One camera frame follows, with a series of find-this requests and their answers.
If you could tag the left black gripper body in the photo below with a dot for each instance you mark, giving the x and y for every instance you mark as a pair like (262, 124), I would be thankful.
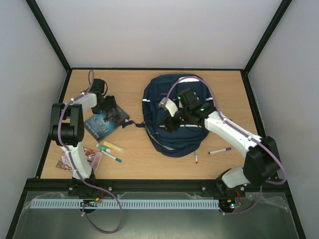
(106, 105)

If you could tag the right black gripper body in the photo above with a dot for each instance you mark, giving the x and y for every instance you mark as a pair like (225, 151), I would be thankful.
(176, 118)

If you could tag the dark blue paperback book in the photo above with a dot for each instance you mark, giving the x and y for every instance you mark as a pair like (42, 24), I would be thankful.
(97, 126)

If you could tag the navy blue school backpack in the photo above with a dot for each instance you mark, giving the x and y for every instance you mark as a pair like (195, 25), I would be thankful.
(186, 139)

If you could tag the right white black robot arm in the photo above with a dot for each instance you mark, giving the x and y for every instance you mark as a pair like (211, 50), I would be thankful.
(260, 153)

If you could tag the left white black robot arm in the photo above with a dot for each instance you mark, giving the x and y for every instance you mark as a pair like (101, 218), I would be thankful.
(67, 128)

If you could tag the yellow highlighter pen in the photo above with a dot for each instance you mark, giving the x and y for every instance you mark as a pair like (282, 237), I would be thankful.
(113, 146)

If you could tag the green white glue stick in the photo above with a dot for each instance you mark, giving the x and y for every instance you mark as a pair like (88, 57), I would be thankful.
(103, 148)

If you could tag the green capped marker pen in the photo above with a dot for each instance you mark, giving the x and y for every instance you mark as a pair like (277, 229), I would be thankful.
(111, 156)

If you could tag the red capped marker pen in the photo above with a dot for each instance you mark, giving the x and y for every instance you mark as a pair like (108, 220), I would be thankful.
(196, 157)

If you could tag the purple capped marker pen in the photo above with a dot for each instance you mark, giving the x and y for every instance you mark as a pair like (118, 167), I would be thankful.
(220, 150)

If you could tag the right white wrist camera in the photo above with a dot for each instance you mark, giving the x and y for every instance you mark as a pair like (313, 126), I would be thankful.
(168, 105)

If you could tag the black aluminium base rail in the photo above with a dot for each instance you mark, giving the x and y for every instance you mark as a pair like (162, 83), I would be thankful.
(205, 188)

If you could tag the light blue slotted cable duct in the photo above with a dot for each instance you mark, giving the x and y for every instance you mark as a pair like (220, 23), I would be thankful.
(125, 204)

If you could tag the black enclosure frame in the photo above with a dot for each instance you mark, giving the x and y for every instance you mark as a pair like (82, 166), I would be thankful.
(281, 10)

